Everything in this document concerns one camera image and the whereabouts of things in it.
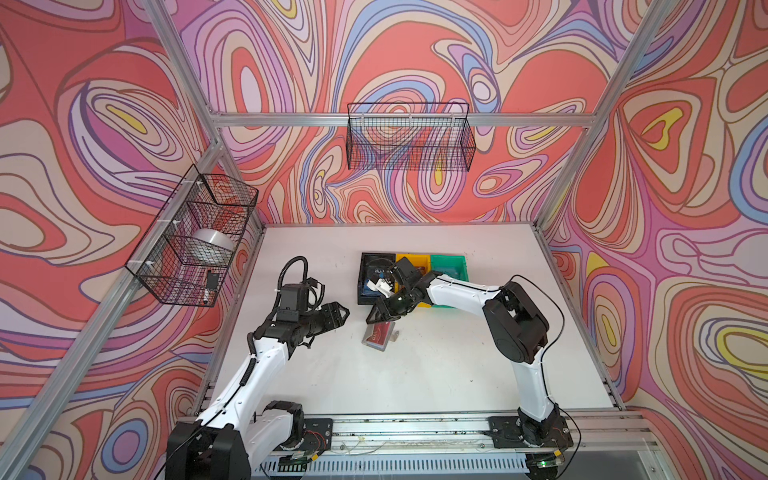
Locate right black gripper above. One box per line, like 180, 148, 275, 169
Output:
364, 284, 414, 324

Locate grey card holder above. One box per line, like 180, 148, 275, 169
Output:
361, 319, 398, 353

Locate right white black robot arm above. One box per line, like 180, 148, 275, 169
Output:
364, 258, 561, 446

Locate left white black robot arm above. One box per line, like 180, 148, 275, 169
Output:
155, 302, 350, 479

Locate black plastic bin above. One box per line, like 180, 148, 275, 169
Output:
357, 252, 397, 306

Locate yellow plastic bin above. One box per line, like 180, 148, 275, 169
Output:
394, 254, 431, 313

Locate green plastic bin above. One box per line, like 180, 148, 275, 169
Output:
430, 255, 469, 282

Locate small black device in basket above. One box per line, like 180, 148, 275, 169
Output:
205, 270, 220, 295

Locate silver tape roll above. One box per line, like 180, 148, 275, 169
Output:
188, 228, 235, 266

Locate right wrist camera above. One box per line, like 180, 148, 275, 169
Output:
366, 279, 393, 298

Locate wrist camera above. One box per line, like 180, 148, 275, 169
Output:
366, 279, 393, 298
278, 283, 311, 312

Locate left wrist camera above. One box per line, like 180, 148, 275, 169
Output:
278, 283, 311, 312

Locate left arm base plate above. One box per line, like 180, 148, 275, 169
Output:
273, 417, 334, 455

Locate black wire basket left wall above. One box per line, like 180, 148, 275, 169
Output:
125, 165, 259, 308

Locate black wire basket wall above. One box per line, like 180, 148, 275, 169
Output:
125, 165, 259, 308
346, 100, 477, 172

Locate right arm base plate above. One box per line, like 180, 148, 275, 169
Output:
483, 411, 574, 450

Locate black wire basket back wall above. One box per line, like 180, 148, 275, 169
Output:
346, 100, 477, 172

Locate aluminium front rail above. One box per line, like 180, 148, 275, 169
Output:
327, 409, 660, 455

